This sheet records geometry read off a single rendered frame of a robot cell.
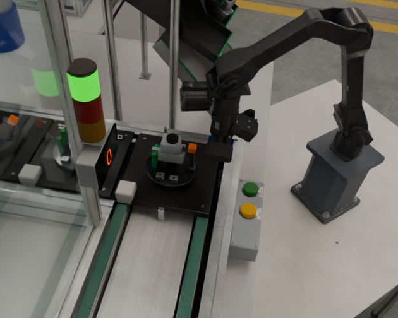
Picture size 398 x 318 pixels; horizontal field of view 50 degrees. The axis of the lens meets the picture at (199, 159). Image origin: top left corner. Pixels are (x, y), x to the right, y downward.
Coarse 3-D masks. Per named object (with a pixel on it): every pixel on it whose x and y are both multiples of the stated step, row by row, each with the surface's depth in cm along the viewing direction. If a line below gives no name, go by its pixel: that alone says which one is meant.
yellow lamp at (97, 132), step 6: (102, 120) 78; (78, 126) 77; (84, 126) 76; (90, 126) 76; (96, 126) 77; (102, 126) 78; (84, 132) 78; (90, 132) 78; (96, 132) 78; (102, 132) 79; (84, 138) 79; (90, 138) 79; (96, 138) 79; (102, 138) 80
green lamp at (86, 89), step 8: (96, 72) 70; (72, 80) 69; (80, 80) 69; (88, 80) 69; (96, 80) 71; (72, 88) 71; (80, 88) 70; (88, 88) 70; (96, 88) 72; (72, 96) 72; (80, 96) 71; (88, 96) 72; (96, 96) 73
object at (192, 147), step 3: (189, 144) 107; (192, 144) 107; (195, 144) 107; (183, 147) 108; (186, 147) 108; (189, 147) 106; (192, 147) 106; (195, 147) 106; (183, 150) 107; (186, 150) 107; (189, 150) 106; (192, 150) 106; (195, 150) 106; (192, 153) 108; (192, 156) 108; (189, 159) 109; (192, 159) 109; (189, 162) 110; (192, 162) 110; (189, 165) 111; (192, 165) 111
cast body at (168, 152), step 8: (168, 136) 105; (176, 136) 106; (160, 144) 105; (168, 144) 105; (176, 144) 105; (184, 144) 109; (160, 152) 107; (168, 152) 106; (176, 152) 106; (184, 152) 109; (160, 160) 109; (168, 160) 109; (176, 160) 108
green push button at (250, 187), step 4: (244, 184) 113; (248, 184) 113; (252, 184) 113; (244, 188) 112; (248, 188) 112; (252, 188) 112; (256, 188) 112; (244, 192) 112; (248, 192) 111; (252, 192) 111; (256, 192) 111
